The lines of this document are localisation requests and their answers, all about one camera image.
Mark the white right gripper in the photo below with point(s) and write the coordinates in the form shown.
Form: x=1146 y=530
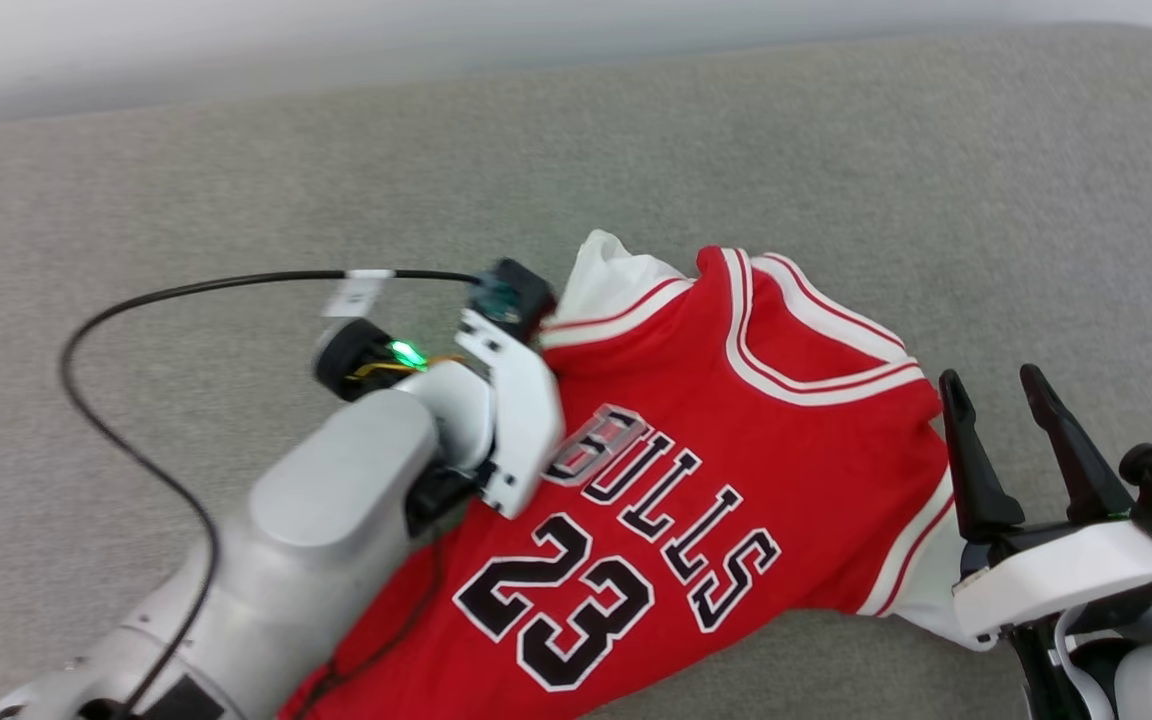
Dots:
x=1066 y=575

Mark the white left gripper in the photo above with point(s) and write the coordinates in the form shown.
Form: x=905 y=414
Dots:
x=526 y=420

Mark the red Bulls 23 basketball jersey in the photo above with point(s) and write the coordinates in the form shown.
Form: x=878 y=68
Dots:
x=786 y=480

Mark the grey fabric sofa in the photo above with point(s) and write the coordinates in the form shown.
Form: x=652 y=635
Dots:
x=836 y=150

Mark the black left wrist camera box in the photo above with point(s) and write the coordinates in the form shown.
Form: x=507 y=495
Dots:
x=521 y=295

